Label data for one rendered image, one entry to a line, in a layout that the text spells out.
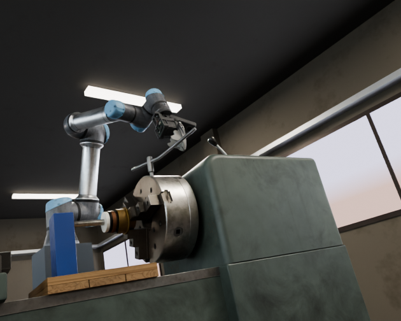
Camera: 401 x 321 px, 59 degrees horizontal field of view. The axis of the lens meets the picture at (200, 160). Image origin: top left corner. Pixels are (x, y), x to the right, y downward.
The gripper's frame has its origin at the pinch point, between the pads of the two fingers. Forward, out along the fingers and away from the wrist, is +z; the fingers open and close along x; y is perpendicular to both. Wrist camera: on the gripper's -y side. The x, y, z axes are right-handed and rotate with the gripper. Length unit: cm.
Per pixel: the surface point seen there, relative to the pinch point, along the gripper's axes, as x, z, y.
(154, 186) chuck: -6.8, 13.4, 14.5
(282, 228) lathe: -4.6, 36.9, -28.1
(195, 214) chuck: -7.1, 26.0, 3.5
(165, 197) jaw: -5.2, 19.8, 13.2
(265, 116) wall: -120, -213, -260
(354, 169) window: -81, -74, -268
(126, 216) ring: -16.0, 18.4, 23.6
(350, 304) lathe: -17, 65, -51
